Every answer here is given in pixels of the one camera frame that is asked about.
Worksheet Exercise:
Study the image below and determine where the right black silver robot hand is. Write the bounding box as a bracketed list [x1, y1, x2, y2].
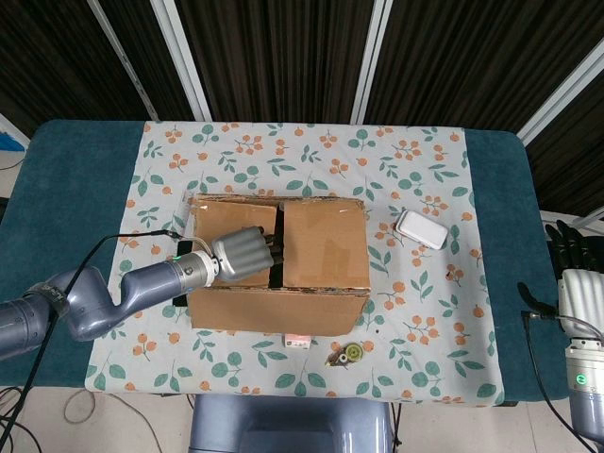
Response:
[517, 219, 604, 341]

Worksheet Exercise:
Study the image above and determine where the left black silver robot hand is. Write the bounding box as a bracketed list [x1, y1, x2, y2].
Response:
[210, 225, 287, 284]

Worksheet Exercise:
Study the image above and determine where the brown cardboard box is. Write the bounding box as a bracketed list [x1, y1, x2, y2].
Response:
[187, 193, 373, 339]

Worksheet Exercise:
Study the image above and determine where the black smartphone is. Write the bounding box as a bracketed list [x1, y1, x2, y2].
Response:
[172, 240, 195, 308]

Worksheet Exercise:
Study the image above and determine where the pink tissue pack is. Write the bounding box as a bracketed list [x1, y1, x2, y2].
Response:
[282, 332, 313, 351]

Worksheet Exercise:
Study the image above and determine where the floral leaf print tablecloth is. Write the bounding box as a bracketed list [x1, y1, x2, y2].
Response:
[83, 120, 507, 408]

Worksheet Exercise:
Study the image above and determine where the grey-blue robot torso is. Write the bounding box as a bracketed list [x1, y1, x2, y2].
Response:
[188, 394, 395, 453]

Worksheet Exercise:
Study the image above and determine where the white rectangular plastic case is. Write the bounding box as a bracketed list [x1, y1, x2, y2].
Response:
[394, 210, 448, 250]

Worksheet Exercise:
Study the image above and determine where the teal plush table cover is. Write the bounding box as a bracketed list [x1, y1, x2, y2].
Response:
[0, 118, 579, 405]

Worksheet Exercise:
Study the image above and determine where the blue bristly object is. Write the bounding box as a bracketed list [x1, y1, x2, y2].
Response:
[0, 123, 27, 153]

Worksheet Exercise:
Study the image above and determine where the black right hand cable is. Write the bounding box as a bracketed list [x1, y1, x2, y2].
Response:
[521, 310, 577, 453]

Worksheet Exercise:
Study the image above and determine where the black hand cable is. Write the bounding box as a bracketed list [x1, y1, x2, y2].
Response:
[0, 228, 186, 453]
[521, 310, 577, 453]

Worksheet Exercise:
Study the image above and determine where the white metal frame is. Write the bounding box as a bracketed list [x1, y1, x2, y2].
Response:
[540, 210, 604, 233]

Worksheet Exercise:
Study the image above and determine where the black left hand cable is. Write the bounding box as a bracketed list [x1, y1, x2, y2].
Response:
[0, 228, 186, 453]

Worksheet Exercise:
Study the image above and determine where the wide white partition post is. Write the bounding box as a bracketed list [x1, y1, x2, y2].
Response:
[351, 0, 395, 125]
[150, 0, 212, 122]
[516, 46, 604, 143]

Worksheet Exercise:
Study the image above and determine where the thin white partition post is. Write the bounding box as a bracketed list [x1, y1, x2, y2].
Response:
[87, 0, 161, 125]

